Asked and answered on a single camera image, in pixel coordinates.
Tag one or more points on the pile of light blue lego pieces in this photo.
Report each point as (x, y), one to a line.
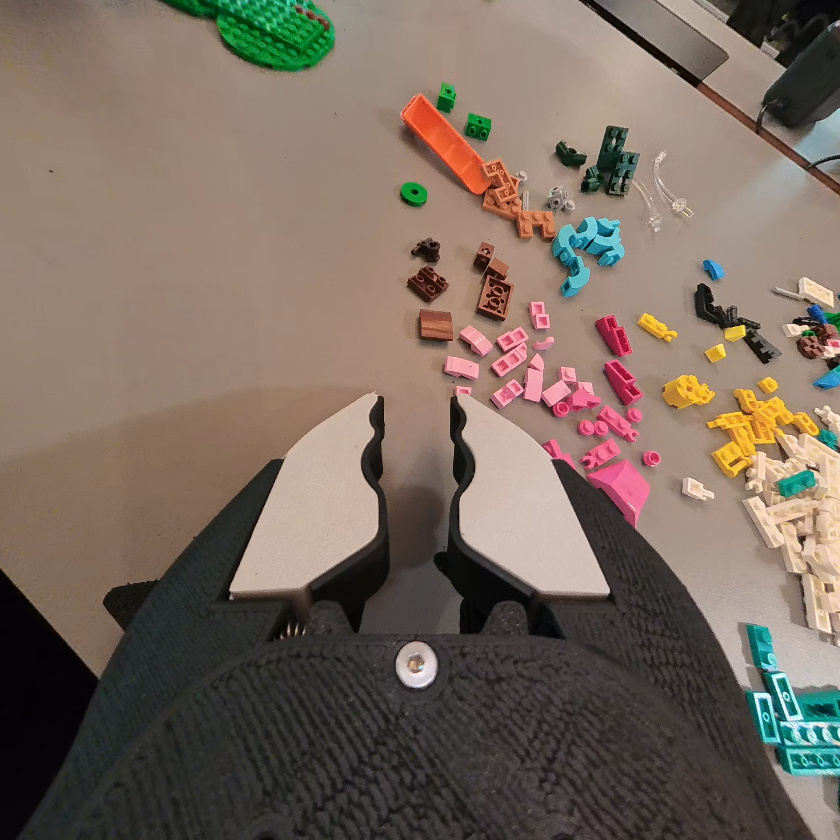
(594, 239)

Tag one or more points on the white lego plate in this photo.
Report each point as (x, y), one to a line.
(816, 292)

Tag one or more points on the yellow lego plate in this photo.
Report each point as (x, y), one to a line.
(656, 326)

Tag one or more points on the clear curved lego piece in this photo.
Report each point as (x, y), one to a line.
(653, 220)
(682, 210)

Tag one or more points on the dark brown lego clip piece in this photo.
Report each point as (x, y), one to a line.
(428, 248)

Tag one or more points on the green round lego piece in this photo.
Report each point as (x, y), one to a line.
(405, 197)

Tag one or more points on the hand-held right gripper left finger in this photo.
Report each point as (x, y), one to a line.
(315, 512)

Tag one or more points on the large magenta lego slope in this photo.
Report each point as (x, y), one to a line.
(620, 485)

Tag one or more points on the small blue lego slope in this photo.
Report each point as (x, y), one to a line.
(713, 269)

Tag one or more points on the small green lego brick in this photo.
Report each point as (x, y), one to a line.
(478, 127)
(447, 98)

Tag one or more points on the chunky yellow lego piece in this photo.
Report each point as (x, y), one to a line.
(688, 392)

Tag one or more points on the wood grain lego tile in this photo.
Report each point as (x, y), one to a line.
(436, 326)

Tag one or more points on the pile of teal lego pieces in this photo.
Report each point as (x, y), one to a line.
(807, 715)

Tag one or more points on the orange lego brick separator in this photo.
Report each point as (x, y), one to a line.
(446, 141)

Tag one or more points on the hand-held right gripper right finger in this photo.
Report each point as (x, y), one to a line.
(518, 518)

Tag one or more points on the pile of yellow lego pieces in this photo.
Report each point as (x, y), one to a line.
(754, 420)

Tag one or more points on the dark grey laptop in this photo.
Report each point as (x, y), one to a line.
(656, 33)

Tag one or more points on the green lego baseplate assembly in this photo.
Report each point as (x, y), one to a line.
(262, 39)

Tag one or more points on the reddish brown lego plate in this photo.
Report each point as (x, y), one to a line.
(495, 298)

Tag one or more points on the small brown lego brick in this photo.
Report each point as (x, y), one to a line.
(484, 254)
(499, 269)

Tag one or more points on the pile of pink lego pieces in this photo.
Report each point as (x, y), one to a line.
(512, 339)

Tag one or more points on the pile of tan lego plates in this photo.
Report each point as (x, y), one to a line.
(502, 200)

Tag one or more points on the magenta lego brick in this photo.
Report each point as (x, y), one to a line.
(622, 382)
(613, 334)

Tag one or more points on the dark green lego brick stack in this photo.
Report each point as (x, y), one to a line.
(617, 161)

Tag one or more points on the mixed colour lego pile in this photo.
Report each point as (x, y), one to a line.
(814, 341)

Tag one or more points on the dark brown lego plate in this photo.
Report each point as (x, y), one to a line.
(428, 283)

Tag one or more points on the small dark green lego piece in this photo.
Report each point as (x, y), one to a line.
(571, 153)
(590, 178)

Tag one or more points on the small white lego piece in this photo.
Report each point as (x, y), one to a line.
(697, 487)

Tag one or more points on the black lego piece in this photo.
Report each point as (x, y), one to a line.
(707, 303)
(762, 346)

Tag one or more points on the black device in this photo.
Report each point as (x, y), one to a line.
(807, 79)

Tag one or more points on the pile of white lego pieces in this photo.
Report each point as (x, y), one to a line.
(787, 525)

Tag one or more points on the teal lego plate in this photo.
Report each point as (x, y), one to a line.
(796, 484)

